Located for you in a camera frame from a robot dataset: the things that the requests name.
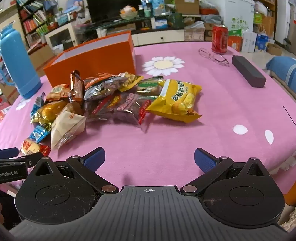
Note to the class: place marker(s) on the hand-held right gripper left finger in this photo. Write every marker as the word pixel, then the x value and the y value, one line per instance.
pixel 94 158

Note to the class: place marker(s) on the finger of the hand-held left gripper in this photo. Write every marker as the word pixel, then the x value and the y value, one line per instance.
pixel 9 153
pixel 32 160

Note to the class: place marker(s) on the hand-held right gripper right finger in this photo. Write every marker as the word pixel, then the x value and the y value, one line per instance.
pixel 203 160

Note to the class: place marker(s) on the red white snack packet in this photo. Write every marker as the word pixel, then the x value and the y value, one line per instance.
pixel 31 147

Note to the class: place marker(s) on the blue foil snack packet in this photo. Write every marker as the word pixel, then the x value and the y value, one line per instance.
pixel 37 104
pixel 39 134

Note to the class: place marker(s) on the beige snack packet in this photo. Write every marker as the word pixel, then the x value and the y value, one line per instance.
pixel 67 129

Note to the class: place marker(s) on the gold foil cake packet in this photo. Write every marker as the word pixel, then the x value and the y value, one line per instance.
pixel 48 112

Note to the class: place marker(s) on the clear red-edged snack packet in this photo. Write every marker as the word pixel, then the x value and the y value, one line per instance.
pixel 101 109

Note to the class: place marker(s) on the clear purple dried fruit packet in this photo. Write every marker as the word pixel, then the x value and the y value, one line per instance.
pixel 129 106

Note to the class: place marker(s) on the large yellow snack bag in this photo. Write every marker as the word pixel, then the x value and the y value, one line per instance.
pixel 178 99

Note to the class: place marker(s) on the silver orange chip bag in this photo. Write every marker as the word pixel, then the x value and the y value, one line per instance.
pixel 99 89

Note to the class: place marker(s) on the red fried nut packet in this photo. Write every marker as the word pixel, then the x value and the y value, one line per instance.
pixel 57 92

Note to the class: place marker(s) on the brown chocolate cookie packet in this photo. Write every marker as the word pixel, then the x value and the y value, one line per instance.
pixel 76 88

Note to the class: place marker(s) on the yellow white snack packet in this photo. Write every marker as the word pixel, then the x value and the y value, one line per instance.
pixel 130 81

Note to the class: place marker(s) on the green snack packet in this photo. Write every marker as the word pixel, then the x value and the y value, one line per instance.
pixel 148 87

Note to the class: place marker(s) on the orange cardboard box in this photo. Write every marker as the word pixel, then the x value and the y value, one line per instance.
pixel 92 60

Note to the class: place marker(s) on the pink flower tablecloth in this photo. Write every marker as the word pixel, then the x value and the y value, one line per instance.
pixel 208 104

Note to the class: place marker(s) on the blue thermos jug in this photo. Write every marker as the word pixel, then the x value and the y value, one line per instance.
pixel 16 58

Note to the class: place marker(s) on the black glasses case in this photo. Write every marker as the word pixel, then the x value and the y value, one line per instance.
pixel 249 71

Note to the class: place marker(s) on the eyeglasses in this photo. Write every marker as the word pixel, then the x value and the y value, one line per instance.
pixel 222 59

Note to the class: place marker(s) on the orange white carton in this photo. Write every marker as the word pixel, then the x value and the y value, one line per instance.
pixel 234 42

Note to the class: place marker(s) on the red soda can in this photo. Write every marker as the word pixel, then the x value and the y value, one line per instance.
pixel 219 39

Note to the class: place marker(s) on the blue striped cushion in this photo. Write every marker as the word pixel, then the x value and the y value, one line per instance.
pixel 282 67

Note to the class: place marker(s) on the white glass-door cabinet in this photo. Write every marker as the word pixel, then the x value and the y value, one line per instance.
pixel 60 38

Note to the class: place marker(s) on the blue white carton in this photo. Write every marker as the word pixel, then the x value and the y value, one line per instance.
pixel 261 44

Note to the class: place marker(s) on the glass top TV stand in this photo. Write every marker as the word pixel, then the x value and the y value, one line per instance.
pixel 161 37

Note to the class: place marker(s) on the bookshelf with books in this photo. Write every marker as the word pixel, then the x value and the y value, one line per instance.
pixel 34 18

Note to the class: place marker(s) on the blue white mask box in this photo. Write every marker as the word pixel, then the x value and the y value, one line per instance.
pixel 161 23

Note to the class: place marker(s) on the fruit bowl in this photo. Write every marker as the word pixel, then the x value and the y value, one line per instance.
pixel 128 15

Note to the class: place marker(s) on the black television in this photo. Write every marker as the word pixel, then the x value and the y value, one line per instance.
pixel 108 9

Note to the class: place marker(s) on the brown cardboard box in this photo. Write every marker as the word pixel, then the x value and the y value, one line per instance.
pixel 187 7

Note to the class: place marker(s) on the wooden shelf unit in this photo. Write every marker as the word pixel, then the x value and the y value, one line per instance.
pixel 274 9

